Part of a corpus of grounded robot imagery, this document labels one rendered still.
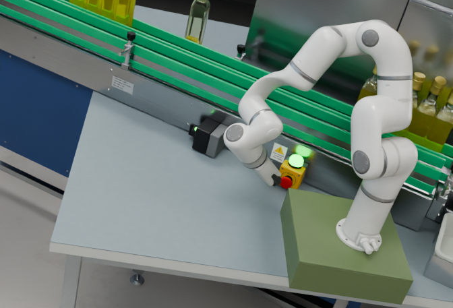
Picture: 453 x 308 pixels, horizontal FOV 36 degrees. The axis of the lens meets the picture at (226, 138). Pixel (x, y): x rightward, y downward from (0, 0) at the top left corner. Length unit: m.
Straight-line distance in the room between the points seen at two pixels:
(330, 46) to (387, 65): 0.14
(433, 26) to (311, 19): 0.39
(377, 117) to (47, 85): 1.29
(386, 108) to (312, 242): 0.41
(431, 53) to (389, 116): 0.58
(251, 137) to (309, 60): 0.24
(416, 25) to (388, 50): 0.52
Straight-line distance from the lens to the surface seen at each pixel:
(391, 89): 1.73
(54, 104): 2.58
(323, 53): 1.74
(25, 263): 2.83
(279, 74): 1.79
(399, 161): 1.74
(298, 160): 2.12
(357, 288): 1.87
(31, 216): 3.03
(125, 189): 2.01
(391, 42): 1.70
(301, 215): 1.93
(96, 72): 2.38
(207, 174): 2.13
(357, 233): 1.88
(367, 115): 1.68
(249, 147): 1.81
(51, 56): 2.47
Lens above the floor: 2.00
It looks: 33 degrees down
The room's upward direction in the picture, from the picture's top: 15 degrees clockwise
